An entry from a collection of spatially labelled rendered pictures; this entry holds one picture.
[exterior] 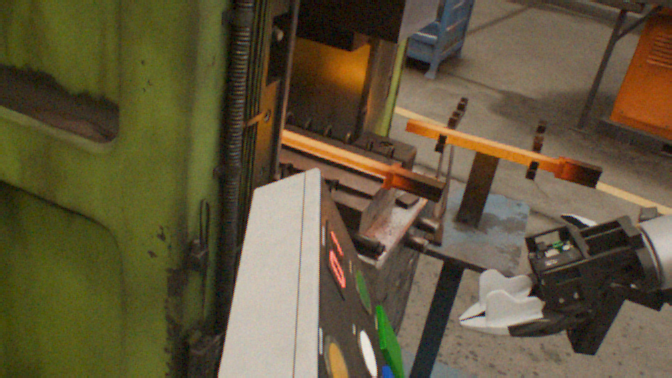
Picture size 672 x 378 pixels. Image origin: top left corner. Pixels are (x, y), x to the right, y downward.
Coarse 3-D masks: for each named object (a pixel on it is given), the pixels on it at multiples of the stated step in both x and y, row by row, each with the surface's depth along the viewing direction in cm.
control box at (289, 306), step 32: (256, 192) 71; (288, 192) 69; (320, 192) 67; (256, 224) 65; (288, 224) 63; (320, 224) 62; (256, 256) 60; (288, 256) 58; (320, 256) 58; (352, 256) 73; (256, 288) 56; (288, 288) 54; (320, 288) 54; (352, 288) 67; (256, 320) 52; (288, 320) 50; (320, 320) 50; (352, 320) 62; (224, 352) 50; (256, 352) 48; (288, 352) 47; (320, 352) 47; (352, 352) 57
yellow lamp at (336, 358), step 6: (330, 348) 49; (336, 348) 51; (330, 354) 49; (336, 354) 50; (336, 360) 50; (342, 360) 51; (336, 366) 49; (342, 366) 51; (336, 372) 48; (342, 372) 50
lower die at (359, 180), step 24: (288, 144) 121; (336, 144) 126; (288, 168) 116; (312, 168) 116; (336, 168) 117; (360, 168) 117; (336, 192) 112; (360, 192) 112; (384, 192) 118; (360, 216) 108
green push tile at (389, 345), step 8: (384, 312) 77; (384, 320) 75; (384, 328) 74; (384, 336) 72; (392, 336) 77; (384, 344) 71; (392, 344) 75; (384, 352) 71; (392, 352) 73; (400, 352) 79; (392, 360) 72; (400, 360) 77; (392, 368) 72; (400, 368) 75; (400, 376) 73
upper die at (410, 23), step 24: (312, 0) 96; (336, 0) 95; (360, 0) 93; (384, 0) 92; (408, 0) 91; (432, 0) 104; (336, 24) 96; (360, 24) 95; (384, 24) 93; (408, 24) 95
